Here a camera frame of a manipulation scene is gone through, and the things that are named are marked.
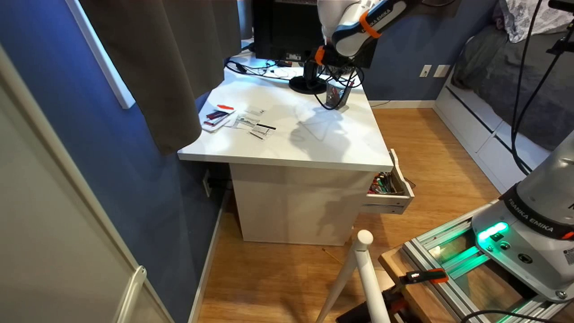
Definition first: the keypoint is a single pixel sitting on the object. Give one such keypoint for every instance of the black gripper orange clip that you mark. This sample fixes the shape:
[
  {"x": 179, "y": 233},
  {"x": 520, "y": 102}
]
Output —
[{"x": 337, "y": 59}]

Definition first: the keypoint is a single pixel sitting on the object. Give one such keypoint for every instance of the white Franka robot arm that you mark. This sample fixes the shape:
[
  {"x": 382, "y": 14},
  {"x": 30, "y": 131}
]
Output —
[{"x": 538, "y": 202}]

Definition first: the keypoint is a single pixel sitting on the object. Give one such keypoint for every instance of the black mesh pen holder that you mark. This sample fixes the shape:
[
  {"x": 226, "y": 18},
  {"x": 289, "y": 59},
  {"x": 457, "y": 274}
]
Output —
[{"x": 335, "y": 100}]

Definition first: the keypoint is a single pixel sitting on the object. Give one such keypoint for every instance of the black monitor stand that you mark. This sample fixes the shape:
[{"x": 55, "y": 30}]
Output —
[{"x": 306, "y": 84}]

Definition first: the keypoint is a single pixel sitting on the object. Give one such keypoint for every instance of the white desk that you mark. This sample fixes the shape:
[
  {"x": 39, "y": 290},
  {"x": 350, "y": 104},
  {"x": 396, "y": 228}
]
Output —
[{"x": 333, "y": 143}]

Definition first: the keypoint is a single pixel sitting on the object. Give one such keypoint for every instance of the colourful drawer clutter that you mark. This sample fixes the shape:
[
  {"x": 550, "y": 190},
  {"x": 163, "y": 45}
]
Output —
[{"x": 384, "y": 183}]

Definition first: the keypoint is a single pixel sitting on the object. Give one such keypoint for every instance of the stack of colourful cards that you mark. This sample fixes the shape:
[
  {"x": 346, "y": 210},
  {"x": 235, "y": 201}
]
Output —
[{"x": 215, "y": 116}]

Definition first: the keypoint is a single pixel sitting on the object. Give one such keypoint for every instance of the open white drawer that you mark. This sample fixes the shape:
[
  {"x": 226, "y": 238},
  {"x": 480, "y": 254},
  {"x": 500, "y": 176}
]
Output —
[{"x": 391, "y": 202}]

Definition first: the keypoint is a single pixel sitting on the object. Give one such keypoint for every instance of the white bed base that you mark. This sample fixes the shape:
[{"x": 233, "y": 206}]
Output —
[{"x": 484, "y": 136}]

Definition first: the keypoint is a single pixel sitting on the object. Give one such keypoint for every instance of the grey-brown curtain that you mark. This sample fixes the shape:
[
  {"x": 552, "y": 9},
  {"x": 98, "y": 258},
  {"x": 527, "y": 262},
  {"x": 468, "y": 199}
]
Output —
[{"x": 167, "y": 59}]

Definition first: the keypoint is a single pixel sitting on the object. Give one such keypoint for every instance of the bed with grey blanket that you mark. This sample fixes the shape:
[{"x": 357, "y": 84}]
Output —
[{"x": 538, "y": 89}]

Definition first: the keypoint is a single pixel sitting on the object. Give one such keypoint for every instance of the patterned grey pillow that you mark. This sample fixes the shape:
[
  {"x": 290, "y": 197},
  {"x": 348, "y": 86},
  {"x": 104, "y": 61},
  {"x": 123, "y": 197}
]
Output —
[{"x": 529, "y": 18}]

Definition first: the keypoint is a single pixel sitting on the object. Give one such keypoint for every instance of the orange and black clamp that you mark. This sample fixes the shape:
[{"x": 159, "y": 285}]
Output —
[{"x": 425, "y": 276}]

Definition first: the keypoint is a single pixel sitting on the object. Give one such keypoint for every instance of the white window trim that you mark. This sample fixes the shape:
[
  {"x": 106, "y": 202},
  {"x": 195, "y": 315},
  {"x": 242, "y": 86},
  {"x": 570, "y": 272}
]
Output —
[{"x": 100, "y": 55}]

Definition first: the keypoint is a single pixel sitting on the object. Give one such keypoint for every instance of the white door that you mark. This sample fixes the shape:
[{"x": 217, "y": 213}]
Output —
[{"x": 46, "y": 226}]

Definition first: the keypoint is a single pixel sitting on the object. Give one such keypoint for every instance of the white wall outlet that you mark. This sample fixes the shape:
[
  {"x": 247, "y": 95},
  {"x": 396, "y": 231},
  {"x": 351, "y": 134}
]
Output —
[
  {"x": 441, "y": 70},
  {"x": 425, "y": 70}
]

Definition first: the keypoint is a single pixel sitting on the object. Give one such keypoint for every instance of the white tripod post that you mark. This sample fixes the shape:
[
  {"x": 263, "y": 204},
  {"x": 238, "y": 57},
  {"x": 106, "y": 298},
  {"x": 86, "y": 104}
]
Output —
[{"x": 366, "y": 274}]

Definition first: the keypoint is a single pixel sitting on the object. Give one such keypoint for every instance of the aluminium rail robot platform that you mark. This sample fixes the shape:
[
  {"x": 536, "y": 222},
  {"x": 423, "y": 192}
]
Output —
[{"x": 441, "y": 251}]

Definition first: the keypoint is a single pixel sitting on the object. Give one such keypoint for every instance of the white rounded rail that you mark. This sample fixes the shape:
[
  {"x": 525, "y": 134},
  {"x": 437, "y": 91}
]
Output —
[{"x": 127, "y": 296}]

